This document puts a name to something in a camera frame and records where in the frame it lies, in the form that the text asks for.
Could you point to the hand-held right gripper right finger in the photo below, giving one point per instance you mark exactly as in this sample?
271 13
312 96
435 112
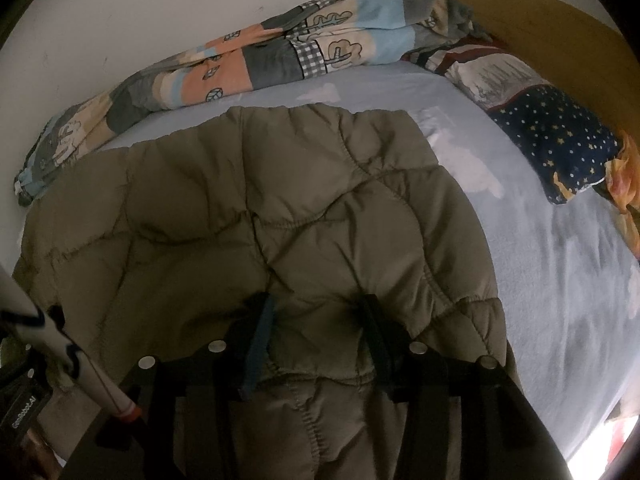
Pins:
376 340

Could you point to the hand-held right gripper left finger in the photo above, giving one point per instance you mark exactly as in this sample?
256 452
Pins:
259 345

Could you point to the olive hooded puffer jacket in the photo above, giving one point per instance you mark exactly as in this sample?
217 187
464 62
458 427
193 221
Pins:
250 210

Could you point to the white blue patterned stick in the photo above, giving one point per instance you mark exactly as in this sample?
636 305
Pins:
75 360

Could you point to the light blue cloud bed sheet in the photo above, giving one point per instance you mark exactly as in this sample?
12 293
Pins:
550 285

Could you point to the navy star print pillow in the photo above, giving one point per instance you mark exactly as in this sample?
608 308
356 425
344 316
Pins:
560 140

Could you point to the rolled patchwork print quilt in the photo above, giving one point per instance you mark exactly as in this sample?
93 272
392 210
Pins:
225 70

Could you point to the orange cloth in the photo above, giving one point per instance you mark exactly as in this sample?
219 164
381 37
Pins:
625 175

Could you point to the wooden headboard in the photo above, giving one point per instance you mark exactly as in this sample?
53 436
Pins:
550 25

